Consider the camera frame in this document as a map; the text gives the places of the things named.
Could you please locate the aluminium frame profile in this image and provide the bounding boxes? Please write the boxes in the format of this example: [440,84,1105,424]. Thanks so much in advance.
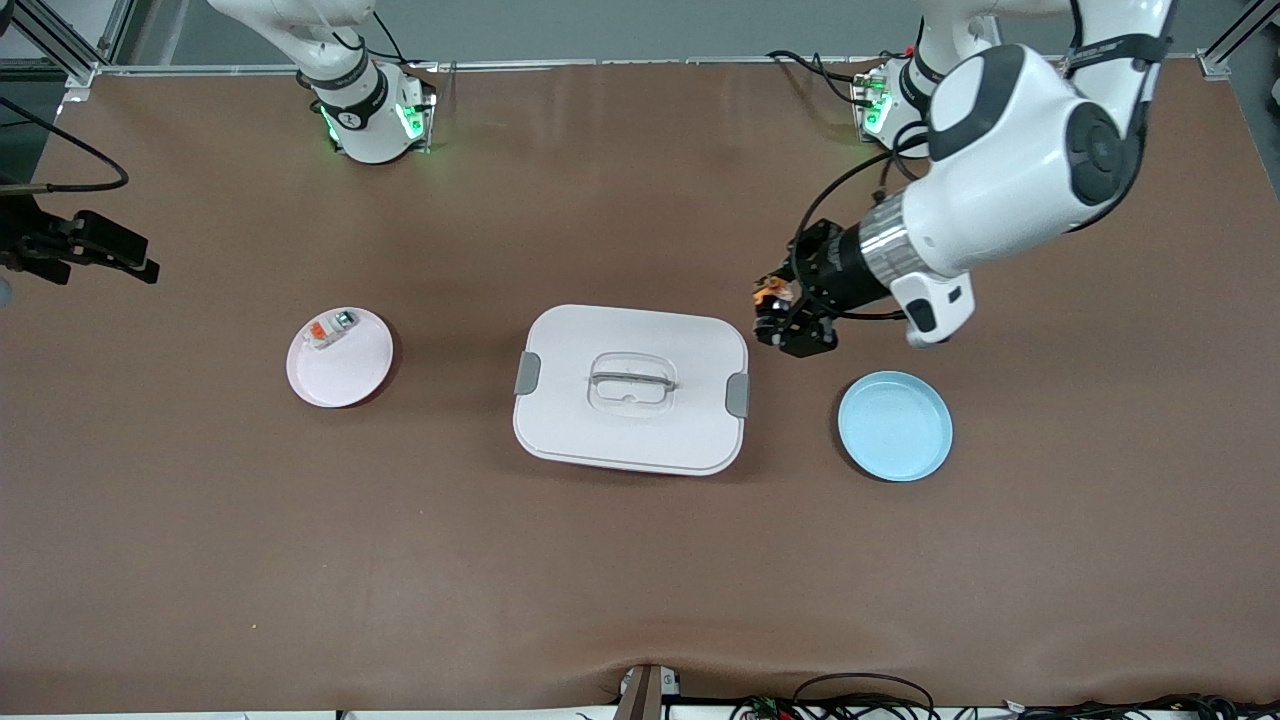
[0,0,137,87]
[1197,0,1280,81]

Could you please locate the black cable bundle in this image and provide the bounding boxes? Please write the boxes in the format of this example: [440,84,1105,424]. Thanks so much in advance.
[728,692,1280,720]

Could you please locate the black looped cable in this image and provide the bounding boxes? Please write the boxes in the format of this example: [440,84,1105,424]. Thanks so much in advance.
[792,672,937,720]

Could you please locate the metal table edge bracket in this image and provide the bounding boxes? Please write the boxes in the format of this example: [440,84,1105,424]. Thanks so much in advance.
[614,664,683,720]

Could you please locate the pink round plate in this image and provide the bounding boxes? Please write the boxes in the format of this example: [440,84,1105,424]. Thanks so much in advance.
[286,306,395,409]

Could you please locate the white circuit breaker orange lever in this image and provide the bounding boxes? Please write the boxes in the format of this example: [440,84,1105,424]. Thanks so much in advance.
[304,310,359,351]

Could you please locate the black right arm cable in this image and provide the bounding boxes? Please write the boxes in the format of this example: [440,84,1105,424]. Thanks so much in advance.
[0,94,131,195]

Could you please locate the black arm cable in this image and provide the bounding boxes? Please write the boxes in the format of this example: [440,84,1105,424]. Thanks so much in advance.
[792,128,933,323]
[0,94,131,195]

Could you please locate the blue round plate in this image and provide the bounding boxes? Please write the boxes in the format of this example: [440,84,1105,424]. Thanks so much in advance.
[837,370,954,483]

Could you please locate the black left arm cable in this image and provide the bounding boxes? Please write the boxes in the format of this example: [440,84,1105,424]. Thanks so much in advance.
[792,128,933,323]

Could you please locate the white lidded storage box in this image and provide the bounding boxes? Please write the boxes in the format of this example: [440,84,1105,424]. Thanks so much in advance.
[512,303,751,477]

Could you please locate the black base cable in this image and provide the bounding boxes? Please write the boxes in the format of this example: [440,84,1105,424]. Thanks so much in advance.
[370,10,441,73]
[765,49,864,107]

